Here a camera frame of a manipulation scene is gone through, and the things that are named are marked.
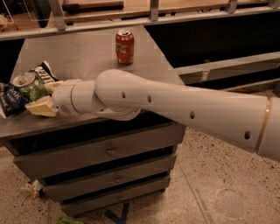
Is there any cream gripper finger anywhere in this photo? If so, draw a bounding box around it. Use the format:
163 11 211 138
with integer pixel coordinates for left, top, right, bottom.
25 96 58 117
44 80 63 94

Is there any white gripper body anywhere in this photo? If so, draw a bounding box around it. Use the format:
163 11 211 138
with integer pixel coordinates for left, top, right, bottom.
52 79 81 116

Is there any green soda can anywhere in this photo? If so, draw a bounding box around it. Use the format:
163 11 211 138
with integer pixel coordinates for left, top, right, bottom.
12 73 49 102

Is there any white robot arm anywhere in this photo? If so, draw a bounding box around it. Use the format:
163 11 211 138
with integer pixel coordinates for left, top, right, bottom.
45 69 280 161

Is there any red coke can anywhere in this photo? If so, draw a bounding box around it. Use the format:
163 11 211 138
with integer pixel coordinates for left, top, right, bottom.
115 29 135 65

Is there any blue chip bag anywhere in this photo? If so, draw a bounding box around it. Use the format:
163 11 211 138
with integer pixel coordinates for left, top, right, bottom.
0 61 59 118

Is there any top grey drawer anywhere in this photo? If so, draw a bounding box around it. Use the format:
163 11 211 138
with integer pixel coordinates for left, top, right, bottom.
14 122 184 179

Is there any grey drawer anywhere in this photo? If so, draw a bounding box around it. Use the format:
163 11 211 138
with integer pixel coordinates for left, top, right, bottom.
44 153 176 202
14 122 184 179
61 175 171 216

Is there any grey drawer cabinet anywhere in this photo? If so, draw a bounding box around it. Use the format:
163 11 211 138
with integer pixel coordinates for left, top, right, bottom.
1 30 185 216

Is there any crumpled paper scrap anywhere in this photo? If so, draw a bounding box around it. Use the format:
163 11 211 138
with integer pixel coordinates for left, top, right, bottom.
21 179 43 199

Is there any middle grey drawer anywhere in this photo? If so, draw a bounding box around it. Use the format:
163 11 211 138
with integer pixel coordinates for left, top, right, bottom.
44 153 176 202

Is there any bottom grey drawer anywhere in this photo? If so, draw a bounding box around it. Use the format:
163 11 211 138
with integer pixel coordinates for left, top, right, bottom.
61 175 171 216

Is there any dark wooden bar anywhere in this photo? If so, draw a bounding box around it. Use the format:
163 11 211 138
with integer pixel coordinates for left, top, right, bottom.
62 0 124 13

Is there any green floor object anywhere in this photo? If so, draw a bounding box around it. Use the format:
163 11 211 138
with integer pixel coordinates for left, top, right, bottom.
57 217 85 224

